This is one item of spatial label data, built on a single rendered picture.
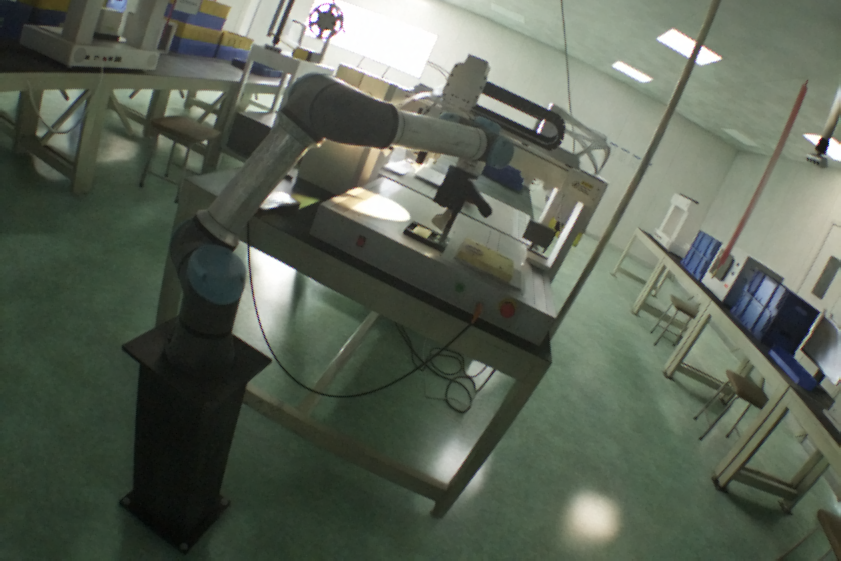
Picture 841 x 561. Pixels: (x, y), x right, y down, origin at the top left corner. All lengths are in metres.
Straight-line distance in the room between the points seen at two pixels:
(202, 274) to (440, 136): 0.55
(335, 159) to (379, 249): 0.61
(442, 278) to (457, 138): 0.42
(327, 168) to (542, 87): 7.09
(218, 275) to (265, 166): 0.24
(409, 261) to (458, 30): 7.75
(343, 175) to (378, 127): 0.93
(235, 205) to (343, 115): 0.29
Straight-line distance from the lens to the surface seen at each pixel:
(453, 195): 1.31
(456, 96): 1.53
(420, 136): 0.97
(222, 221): 1.01
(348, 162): 1.80
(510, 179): 4.09
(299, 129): 0.97
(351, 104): 0.89
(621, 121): 8.83
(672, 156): 9.11
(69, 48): 2.77
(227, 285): 0.90
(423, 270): 1.29
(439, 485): 1.66
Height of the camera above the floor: 1.27
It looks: 18 degrees down
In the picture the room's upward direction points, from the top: 24 degrees clockwise
